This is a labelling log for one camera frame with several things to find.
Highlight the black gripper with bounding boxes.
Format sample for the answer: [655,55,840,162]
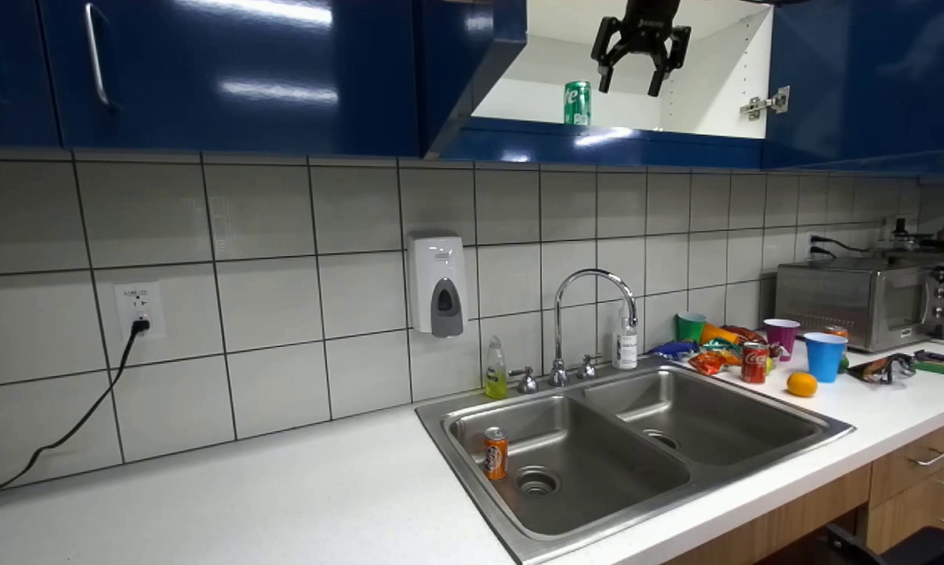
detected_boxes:
[588,0,696,100]

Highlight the metal cabinet hinge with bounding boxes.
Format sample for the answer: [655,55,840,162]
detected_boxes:
[741,86,792,121]

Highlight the red cola can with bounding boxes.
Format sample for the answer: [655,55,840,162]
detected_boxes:
[741,340,772,387]

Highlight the wooden base cabinet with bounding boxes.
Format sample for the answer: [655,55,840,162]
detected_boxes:
[668,411,944,565]

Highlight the green plastic cup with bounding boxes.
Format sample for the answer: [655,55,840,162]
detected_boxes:
[672,311,710,346]

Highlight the chrome faucet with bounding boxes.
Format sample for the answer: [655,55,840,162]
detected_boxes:
[512,264,642,395]

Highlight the white pump bottle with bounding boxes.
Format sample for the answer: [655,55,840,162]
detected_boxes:
[610,311,642,373]

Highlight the blue snack bag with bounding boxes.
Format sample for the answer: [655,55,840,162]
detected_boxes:
[645,340,702,367]

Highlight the red orange snack bag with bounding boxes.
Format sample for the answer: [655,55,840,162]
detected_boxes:
[687,347,729,380]

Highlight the purple plastic cup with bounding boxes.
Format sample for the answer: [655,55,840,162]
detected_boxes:
[761,316,805,363]

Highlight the steel microwave oven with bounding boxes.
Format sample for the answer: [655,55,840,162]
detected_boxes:
[772,248,944,359]

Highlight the blue plastic cup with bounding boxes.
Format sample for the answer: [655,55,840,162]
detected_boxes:
[800,328,852,387]

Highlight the green dish soap bottle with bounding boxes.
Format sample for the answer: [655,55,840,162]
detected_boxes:
[481,332,515,401]

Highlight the orange fruit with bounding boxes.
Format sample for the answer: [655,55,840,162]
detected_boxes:
[784,367,823,401]

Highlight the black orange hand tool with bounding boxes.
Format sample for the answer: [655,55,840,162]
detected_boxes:
[847,351,920,389]

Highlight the steel double sink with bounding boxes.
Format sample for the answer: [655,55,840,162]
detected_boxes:
[413,359,860,565]

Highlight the small orange bottle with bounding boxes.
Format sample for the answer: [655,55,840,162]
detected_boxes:
[481,423,515,486]

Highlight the black chair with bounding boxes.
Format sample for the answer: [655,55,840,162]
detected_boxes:
[826,504,944,565]

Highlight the wall cabinet white inside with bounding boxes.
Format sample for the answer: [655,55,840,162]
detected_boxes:
[443,0,779,168]

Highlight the black plug cable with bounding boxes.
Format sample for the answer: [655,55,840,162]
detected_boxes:
[805,232,892,264]

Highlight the white wall soap dispenser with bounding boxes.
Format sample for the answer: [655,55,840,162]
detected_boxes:
[405,230,474,343]

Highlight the blue cabinet door silver handle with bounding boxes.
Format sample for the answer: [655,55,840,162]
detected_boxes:
[0,0,67,152]
[35,0,422,160]

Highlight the wooden drawer metal handle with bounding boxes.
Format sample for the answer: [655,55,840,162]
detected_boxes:
[869,416,944,508]

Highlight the white wall outlet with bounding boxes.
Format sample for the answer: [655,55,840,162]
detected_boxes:
[114,279,169,346]

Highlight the black power cable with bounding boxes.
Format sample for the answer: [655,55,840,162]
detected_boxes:
[0,314,157,501]

